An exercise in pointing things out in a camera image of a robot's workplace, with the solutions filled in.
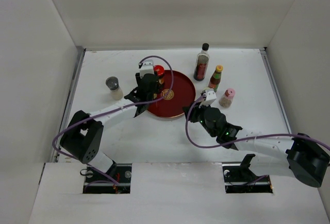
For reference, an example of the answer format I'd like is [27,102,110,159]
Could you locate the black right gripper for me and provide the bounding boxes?
[183,99,217,137]

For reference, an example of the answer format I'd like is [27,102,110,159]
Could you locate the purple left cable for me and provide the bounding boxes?
[52,55,174,186]

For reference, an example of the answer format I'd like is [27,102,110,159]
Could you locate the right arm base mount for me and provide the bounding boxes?
[222,154,273,194]

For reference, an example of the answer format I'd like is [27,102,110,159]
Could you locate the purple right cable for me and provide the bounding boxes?
[185,94,330,150]

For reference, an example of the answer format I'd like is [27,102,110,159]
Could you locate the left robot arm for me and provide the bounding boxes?
[60,73,160,182]

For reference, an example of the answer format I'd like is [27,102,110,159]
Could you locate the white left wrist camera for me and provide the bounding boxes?
[139,59,154,79]

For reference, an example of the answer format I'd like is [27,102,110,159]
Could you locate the red chili sauce bottle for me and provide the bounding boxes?
[208,65,223,92]

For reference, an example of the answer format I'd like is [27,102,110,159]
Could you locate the grey cap salt shaker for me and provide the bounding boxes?
[105,76,123,100]

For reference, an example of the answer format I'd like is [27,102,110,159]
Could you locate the pink cap spice shaker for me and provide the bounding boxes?
[219,88,236,108]

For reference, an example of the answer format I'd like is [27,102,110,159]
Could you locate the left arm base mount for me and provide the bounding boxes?
[80,164,132,195]

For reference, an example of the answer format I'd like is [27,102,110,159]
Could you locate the red lid sauce jar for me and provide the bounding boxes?
[154,65,165,90]

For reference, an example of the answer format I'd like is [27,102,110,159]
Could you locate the purple cable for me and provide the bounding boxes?
[185,94,330,150]
[52,55,174,186]

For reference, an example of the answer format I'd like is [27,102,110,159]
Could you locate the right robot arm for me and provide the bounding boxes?
[183,103,329,188]

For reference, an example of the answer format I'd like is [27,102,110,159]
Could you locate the tall dark sauce bottle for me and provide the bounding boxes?
[193,43,209,81]

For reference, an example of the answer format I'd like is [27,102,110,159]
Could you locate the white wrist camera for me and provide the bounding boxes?
[139,59,154,79]
[200,90,217,107]

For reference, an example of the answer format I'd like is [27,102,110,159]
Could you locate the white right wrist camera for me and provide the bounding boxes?
[200,90,217,107]

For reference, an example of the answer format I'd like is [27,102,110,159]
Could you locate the round red lacquer tray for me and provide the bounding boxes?
[148,70,196,118]

